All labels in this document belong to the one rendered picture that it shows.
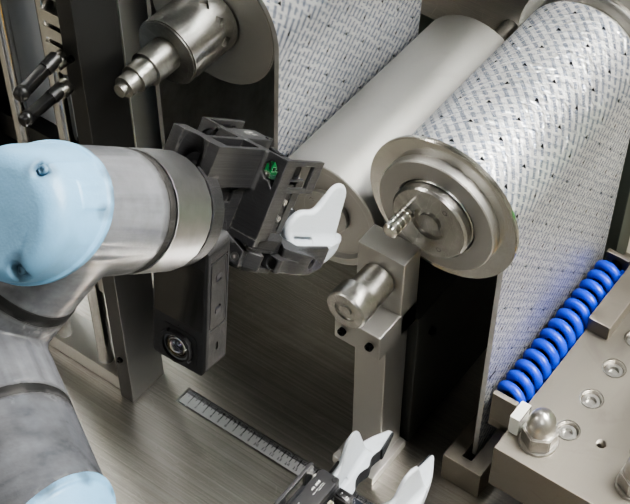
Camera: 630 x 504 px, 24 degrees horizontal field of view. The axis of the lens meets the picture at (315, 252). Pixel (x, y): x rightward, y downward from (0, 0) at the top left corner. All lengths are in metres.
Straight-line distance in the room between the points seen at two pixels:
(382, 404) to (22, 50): 0.47
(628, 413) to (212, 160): 0.64
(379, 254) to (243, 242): 0.34
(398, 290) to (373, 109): 0.18
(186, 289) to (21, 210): 0.20
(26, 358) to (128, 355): 0.68
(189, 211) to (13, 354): 0.13
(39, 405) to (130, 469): 0.72
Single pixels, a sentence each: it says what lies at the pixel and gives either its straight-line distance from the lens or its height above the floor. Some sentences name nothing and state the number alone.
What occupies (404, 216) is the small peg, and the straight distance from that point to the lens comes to 1.22.
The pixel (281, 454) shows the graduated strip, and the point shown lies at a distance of 1.50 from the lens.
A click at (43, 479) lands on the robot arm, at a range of 0.75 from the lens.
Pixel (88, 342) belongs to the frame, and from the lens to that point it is 1.58.
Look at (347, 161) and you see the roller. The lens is 1.30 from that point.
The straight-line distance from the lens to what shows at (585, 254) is 1.47.
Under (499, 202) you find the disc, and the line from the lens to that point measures 1.19.
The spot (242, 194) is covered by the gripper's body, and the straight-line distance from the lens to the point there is 0.94.
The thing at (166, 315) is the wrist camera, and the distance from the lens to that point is 0.97.
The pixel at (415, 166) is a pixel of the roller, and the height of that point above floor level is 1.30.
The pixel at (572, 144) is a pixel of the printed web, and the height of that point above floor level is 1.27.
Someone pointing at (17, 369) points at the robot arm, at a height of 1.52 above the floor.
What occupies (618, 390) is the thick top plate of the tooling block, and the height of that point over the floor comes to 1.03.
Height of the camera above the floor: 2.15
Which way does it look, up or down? 48 degrees down
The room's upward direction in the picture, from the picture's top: straight up
